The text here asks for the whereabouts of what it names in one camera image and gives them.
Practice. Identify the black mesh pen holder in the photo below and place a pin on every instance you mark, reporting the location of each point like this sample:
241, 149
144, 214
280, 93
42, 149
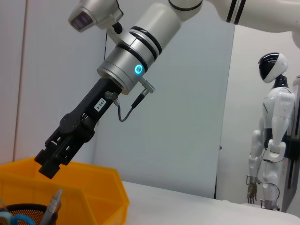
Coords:
32, 208

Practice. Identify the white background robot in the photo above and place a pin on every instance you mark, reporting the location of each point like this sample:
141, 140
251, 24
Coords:
276, 112

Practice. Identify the grey transparent pen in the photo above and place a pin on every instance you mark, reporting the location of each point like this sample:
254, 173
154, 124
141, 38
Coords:
52, 206

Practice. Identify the grey background machine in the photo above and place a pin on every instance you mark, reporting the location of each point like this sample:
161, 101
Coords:
294, 140

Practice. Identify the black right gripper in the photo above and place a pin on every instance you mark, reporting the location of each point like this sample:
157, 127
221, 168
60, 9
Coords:
93, 107

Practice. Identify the yellow plastic bin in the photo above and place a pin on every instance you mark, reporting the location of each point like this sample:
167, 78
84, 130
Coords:
93, 187

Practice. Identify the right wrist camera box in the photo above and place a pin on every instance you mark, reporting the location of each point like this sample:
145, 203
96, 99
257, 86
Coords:
93, 11

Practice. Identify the blue scissors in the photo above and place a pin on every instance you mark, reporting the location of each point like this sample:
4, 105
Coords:
20, 218

